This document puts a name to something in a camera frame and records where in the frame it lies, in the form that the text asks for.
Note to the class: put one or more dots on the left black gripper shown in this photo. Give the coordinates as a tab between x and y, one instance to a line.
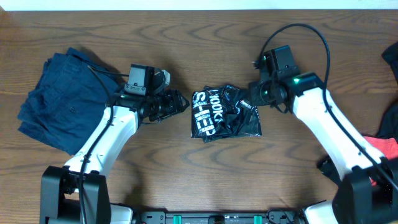
171	104

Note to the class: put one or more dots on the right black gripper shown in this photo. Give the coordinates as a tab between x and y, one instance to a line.
254	98

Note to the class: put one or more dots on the black printed cycling jersey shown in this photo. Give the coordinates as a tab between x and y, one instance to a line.
223	112

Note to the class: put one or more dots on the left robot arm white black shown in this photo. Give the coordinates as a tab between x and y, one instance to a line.
78	191

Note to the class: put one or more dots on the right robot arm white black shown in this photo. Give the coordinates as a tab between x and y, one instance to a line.
367	192

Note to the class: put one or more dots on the black garment in pile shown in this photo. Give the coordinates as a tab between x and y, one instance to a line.
328	169

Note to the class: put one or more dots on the folded navy blue shirt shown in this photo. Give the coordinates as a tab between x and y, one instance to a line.
68	102

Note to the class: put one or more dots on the red garment in pile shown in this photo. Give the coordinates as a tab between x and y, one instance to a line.
388	147

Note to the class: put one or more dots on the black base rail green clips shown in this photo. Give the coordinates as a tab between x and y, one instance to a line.
271	216

